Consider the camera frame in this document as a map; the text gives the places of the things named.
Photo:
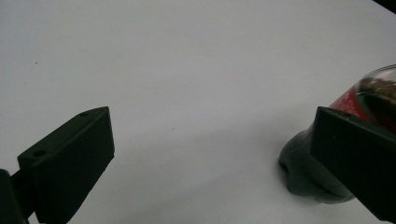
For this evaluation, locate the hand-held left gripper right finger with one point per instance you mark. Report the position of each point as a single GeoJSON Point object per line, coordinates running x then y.
{"type": "Point", "coordinates": [355, 155]}

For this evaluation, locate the white table cover sheet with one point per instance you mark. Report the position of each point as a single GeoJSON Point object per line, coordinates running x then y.
{"type": "Point", "coordinates": [193, 71]}

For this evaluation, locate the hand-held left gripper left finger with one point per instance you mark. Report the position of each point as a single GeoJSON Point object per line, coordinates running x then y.
{"type": "Point", "coordinates": [71, 161]}

